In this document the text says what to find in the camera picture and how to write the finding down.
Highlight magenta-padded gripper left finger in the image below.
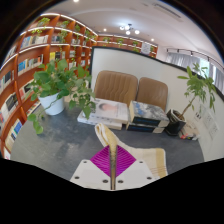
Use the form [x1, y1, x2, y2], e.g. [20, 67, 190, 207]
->
[69, 145, 112, 192]

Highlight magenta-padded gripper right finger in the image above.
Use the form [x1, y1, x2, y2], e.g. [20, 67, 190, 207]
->
[115, 145, 159, 191]

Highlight beige and yellow striped towel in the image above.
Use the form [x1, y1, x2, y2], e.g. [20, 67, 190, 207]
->
[94, 122, 169, 191]

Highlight dark blue book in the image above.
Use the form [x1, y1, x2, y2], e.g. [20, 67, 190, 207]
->
[125, 121, 166, 134]

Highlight large grey cover book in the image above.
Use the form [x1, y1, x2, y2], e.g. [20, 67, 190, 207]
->
[128, 100, 170, 128]

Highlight small tree in black pot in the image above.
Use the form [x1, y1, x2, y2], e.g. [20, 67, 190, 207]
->
[165, 63, 218, 137]

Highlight red-spined book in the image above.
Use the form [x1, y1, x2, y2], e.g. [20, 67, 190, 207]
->
[179, 132, 199, 141]

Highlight large white cover book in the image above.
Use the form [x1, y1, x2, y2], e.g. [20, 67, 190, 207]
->
[87, 97, 130, 125]

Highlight beige cover book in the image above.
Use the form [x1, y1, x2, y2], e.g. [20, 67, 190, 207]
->
[181, 123, 201, 138]

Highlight brown padded chair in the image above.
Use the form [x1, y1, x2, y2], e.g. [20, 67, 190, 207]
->
[93, 69, 139, 107]
[135, 76, 169, 113]

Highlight pothos plant in white pot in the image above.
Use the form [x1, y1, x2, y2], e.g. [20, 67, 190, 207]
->
[27, 59, 98, 135]

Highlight orange wooden bookshelf unit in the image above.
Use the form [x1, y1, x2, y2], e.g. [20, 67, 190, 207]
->
[0, 12, 159, 161]

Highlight grey window curtains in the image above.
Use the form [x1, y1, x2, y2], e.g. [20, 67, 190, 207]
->
[165, 49, 224, 94]

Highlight ceiling lamp with round bulbs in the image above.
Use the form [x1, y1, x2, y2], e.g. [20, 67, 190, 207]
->
[119, 23, 141, 36]

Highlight recessed ceiling lights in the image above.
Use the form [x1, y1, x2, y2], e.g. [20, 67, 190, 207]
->
[73, 0, 154, 43]

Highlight ceiling air vent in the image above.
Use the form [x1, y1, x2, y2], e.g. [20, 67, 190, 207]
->
[153, 3, 183, 18]

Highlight white paper wall sign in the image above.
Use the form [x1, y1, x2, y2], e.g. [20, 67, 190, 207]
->
[194, 104, 206, 123]

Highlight white wall socket panel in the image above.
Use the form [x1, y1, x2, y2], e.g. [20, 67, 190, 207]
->
[208, 119, 221, 139]
[201, 111, 214, 129]

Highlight black ceiling track light rail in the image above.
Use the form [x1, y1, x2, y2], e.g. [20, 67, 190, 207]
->
[166, 47, 214, 63]

